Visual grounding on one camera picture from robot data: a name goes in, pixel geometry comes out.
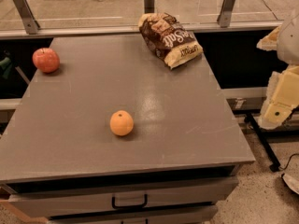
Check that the red apple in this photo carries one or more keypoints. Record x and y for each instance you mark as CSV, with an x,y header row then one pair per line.
x,y
46,60

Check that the black stand leg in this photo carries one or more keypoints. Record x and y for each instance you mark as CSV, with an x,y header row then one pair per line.
x,y
275,164

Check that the grey drawer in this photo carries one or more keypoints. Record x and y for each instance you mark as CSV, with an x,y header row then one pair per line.
x,y
81,201
174,215

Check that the left metal bracket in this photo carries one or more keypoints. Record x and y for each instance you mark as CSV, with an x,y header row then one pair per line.
x,y
30,24

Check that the grey lower drawer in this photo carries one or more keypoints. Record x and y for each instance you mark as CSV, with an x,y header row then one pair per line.
x,y
174,215

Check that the right metal bracket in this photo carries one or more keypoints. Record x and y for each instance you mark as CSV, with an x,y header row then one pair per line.
x,y
225,15

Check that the grey top drawer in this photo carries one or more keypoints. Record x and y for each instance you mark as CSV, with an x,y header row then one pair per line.
x,y
81,201

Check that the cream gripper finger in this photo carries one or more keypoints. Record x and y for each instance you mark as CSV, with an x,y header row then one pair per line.
x,y
269,42
282,97

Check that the black drawer handle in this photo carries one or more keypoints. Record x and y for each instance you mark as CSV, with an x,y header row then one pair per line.
x,y
129,202

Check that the orange fruit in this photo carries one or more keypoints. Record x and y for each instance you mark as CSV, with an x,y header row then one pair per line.
x,y
121,123

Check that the brown chip bag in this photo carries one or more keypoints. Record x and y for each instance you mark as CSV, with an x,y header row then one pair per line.
x,y
168,40

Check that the middle metal bracket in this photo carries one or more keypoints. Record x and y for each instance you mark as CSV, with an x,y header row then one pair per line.
x,y
149,6

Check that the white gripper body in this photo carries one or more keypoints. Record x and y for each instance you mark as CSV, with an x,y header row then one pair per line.
x,y
290,42

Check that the metal bracket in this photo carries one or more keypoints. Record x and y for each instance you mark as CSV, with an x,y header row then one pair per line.
x,y
149,6
30,24
225,15

